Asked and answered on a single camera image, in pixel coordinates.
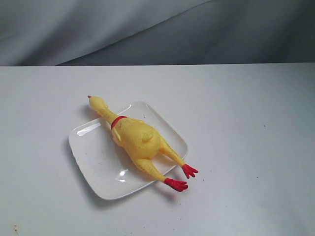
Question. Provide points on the yellow rubber chicken toy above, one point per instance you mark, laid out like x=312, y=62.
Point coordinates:
x=142, y=142

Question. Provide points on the white square plate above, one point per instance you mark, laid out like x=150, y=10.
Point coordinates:
x=105, y=166

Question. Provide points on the grey backdrop cloth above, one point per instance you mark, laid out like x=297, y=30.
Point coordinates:
x=155, y=32

